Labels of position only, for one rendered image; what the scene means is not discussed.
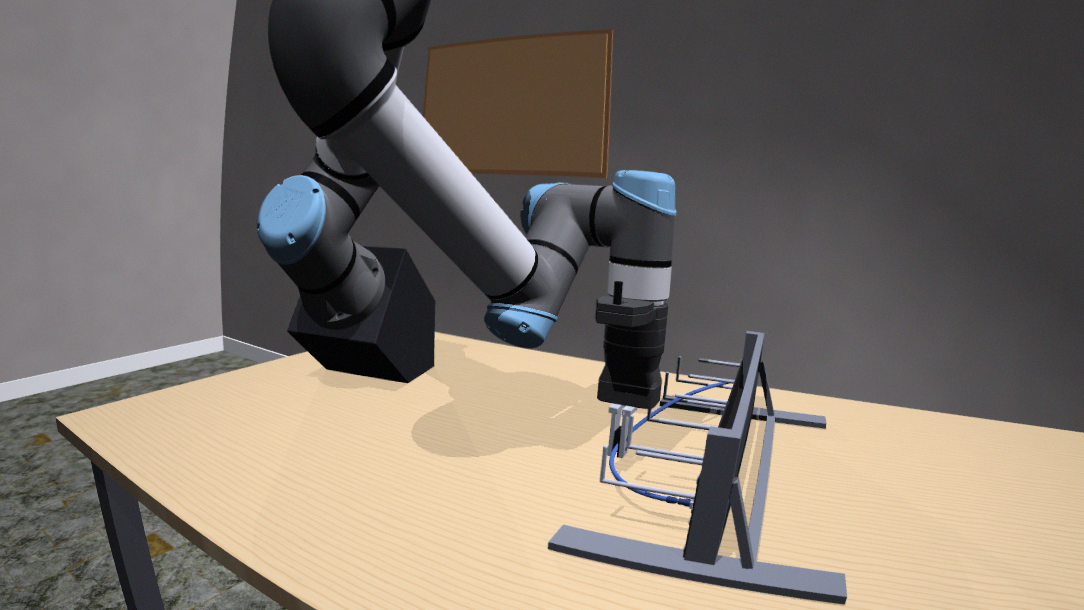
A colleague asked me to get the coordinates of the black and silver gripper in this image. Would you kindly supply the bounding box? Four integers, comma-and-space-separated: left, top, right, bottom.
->
595, 262, 671, 458

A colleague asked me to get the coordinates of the blue cable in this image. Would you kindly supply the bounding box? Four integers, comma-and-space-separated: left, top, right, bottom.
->
609, 382, 731, 504

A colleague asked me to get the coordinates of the dark grey metal rack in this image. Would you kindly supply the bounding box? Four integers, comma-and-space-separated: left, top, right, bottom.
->
549, 330, 847, 605

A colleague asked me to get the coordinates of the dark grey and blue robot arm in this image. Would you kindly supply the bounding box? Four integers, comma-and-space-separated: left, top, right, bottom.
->
257, 0, 676, 348

